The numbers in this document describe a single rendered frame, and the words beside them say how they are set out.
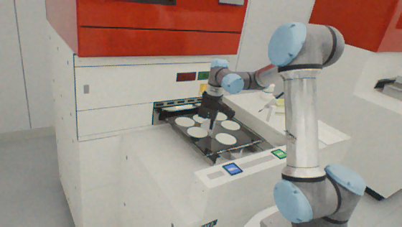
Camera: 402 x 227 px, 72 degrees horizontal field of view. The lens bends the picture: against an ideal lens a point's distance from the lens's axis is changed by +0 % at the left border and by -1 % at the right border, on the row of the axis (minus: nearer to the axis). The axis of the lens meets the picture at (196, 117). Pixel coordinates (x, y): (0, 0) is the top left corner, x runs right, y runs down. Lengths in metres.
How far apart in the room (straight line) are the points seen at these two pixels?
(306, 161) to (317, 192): 0.08
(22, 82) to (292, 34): 2.41
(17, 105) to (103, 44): 1.82
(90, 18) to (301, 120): 0.81
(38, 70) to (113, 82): 1.56
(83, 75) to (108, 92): 0.13
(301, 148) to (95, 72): 0.86
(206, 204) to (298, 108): 0.44
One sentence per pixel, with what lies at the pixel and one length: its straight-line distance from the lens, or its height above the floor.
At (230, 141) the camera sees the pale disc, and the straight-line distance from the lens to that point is 1.33.
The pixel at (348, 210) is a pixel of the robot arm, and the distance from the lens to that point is 0.94.
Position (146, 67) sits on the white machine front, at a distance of 1.33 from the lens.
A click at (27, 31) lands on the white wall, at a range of 2.70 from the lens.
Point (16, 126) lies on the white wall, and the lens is 2.99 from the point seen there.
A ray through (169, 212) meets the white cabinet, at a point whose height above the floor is 0.77.
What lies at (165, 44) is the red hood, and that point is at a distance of 1.28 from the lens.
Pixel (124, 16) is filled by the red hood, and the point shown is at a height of 1.39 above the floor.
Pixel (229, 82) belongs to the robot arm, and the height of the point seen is 1.22.
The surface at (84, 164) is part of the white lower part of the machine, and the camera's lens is 1.46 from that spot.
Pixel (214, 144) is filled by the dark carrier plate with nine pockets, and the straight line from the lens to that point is 1.29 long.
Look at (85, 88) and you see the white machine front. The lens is 1.27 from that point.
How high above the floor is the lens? 1.56
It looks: 26 degrees down
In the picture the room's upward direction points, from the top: 9 degrees clockwise
